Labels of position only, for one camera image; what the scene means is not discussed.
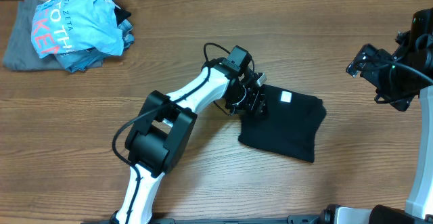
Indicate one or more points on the black t-shirt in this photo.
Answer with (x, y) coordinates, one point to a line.
(288, 126)

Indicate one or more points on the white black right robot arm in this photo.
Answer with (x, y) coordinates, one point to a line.
(418, 206)

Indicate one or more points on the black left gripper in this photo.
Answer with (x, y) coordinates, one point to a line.
(253, 105)

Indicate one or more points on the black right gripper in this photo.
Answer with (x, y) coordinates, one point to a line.
(367, 67)

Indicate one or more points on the folded blue denim jeans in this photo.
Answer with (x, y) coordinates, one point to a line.
(91, 58)

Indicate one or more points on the light blue printed t-shirt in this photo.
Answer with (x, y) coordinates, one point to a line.
(66, 26)

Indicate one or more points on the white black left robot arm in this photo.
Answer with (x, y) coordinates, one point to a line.
(159, 134)

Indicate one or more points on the black garment in pile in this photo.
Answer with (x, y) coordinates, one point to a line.
(121, 15)

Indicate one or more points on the folded grey garment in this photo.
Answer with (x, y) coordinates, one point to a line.
(20, 54)

